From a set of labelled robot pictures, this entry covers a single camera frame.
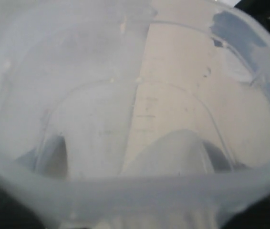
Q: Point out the clear plastic water pitcher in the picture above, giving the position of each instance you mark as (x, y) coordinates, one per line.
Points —
(134, 87)

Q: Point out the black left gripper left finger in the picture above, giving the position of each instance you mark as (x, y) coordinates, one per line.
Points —
(50, 160)

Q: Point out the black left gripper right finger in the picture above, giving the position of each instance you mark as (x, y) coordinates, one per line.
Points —
(216, 160)

